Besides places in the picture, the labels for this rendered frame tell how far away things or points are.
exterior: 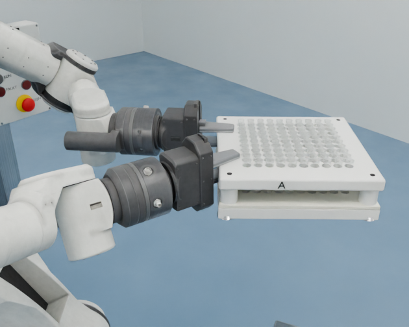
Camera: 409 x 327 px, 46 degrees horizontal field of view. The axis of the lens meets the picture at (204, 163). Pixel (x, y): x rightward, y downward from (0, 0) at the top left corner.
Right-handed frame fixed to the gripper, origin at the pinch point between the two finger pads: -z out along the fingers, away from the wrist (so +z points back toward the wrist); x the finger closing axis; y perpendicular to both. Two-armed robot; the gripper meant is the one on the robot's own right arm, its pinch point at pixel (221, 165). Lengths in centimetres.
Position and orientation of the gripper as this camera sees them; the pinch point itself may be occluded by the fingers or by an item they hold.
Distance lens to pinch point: 76.1
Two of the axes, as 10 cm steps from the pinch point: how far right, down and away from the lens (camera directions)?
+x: 0.2, 8.9, 4.6
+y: 5.2, 3.9, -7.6
